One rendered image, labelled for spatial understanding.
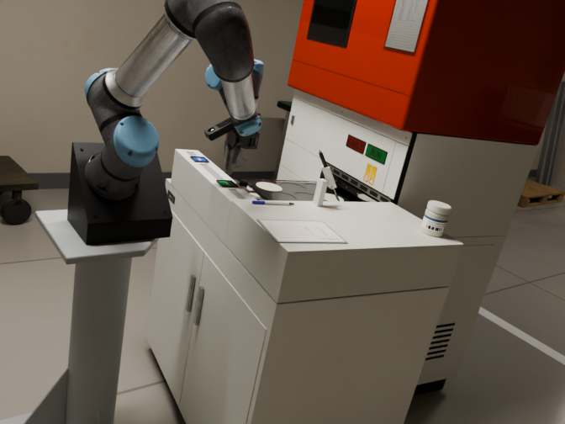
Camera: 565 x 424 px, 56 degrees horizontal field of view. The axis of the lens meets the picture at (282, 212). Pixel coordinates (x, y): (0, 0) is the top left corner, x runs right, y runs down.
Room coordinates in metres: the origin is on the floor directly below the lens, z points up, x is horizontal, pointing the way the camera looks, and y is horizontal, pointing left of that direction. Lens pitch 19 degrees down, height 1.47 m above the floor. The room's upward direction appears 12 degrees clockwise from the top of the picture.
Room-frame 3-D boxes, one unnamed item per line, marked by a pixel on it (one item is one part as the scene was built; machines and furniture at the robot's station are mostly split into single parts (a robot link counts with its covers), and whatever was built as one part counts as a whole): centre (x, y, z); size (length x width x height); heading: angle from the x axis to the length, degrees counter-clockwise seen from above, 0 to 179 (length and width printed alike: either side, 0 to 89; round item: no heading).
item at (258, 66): (1.64, 0.18, 1.30); 0.09 x 0.08 x 0.11; 144
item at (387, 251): (1.50, -0.20, 0.89); 0.62 x 0.35 x 0.14; 122
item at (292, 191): (1.88, -0.08, 0.90); 0.34 x 0.34 x 0.01; 32
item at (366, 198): (2.01, -0.25, 0.89); 0.44 x 0.02 x 0.10; 32
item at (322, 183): (1.62, -0.12, 1.03); 0.06 x 0.04 x 0.13; 122
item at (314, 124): (2.16, -0.17, 1.02); 0.81 x 0.03 x 0.40; 32
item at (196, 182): (1.74, 0.26, 0.89); 0.55 x 0.09 x 0.14; 32
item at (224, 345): (1.76, -0.03, 0.41); 0.96 x 0.64 x 0.82; 32
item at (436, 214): (1.57, -0.47, 1.01); 0.07 x 0.07 x 0.10
